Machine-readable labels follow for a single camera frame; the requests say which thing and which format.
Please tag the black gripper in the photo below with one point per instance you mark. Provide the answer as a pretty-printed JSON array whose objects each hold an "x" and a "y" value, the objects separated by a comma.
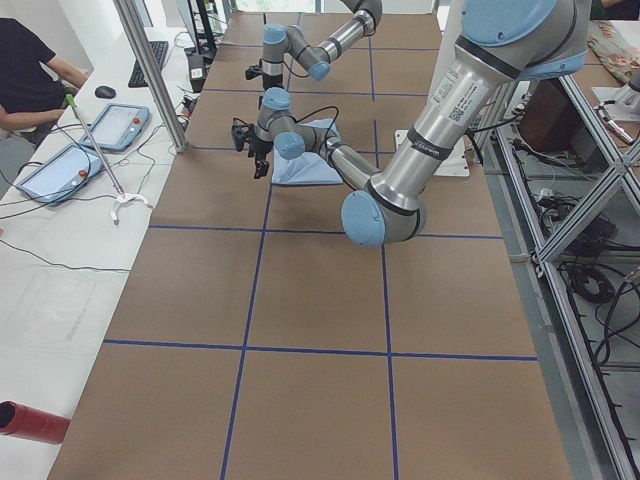
[
  {"x": 260, "y": 148},
  {"x": 272, "y": 80}
]

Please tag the light blue t-shirt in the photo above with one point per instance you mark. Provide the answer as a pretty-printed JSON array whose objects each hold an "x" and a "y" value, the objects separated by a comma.
[{"x": 294, "y": 167}]

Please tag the third robot base arm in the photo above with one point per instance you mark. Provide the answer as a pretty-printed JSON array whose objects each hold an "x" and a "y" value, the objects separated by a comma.
[{"x": 622, "y": 103}]

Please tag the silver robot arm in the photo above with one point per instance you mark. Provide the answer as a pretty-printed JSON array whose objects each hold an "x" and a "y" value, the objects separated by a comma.
[
  {"x": 500, "y": 42},
  {"x": 280, "y": 41}
]

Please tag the reacher grabber stick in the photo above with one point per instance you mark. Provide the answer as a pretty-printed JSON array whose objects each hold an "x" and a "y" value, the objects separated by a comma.
[{"x": 122, "y": 197}]

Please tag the far teach pendant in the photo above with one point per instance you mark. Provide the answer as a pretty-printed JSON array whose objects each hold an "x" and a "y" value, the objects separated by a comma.
[{"x": 118, "y": 125}]

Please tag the teach pendant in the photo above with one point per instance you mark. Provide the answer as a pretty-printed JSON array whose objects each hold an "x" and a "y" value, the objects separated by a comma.
[
  {"x": 118, "y": 125},
  {"x": 61, "y": 176}
]

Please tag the black computer mouse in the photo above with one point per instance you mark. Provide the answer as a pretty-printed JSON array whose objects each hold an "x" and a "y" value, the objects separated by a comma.
[{"x": 105, "y": 92}]

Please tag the near teach pendant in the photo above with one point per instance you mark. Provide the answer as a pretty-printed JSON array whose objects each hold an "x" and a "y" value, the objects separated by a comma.
[{"x": 61, "y": 176}]

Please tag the seated person in black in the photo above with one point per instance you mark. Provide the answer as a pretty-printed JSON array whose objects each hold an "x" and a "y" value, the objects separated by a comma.
[{"x": 34, "y": 82}]

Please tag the red bottle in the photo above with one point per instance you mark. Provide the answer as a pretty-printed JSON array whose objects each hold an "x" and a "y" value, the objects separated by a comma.
[{"x": 28, "y": 423}]

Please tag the floral cloth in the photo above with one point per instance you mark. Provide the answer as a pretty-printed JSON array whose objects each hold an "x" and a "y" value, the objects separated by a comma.
[{"x": 615, "y": 53}]

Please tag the aluminium frame post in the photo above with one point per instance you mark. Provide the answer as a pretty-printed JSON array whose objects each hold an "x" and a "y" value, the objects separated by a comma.
[{"x": 136, "y": 35}]

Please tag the aluminium frame rails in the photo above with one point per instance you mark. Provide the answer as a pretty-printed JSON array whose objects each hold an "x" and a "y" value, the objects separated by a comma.
[{"x": 567, "y": 193}]

